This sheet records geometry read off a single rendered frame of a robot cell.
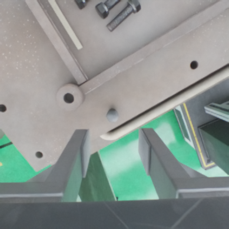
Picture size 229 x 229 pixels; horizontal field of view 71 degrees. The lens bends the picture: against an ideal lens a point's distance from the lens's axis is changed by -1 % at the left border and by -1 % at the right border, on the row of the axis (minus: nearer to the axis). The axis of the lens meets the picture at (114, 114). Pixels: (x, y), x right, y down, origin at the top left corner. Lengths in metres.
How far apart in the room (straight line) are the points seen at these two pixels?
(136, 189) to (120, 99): 1.91
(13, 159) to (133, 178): 1.38
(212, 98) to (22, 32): 1.46
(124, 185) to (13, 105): 1.87
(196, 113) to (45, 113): 1.38
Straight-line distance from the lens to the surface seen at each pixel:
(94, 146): 0.44
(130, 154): 1.87
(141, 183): 2.10
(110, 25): 0.26
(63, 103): 0.25
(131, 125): 0.40
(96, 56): 0.27
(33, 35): 0.29
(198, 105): 1.53
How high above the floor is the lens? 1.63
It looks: 75 degrees down
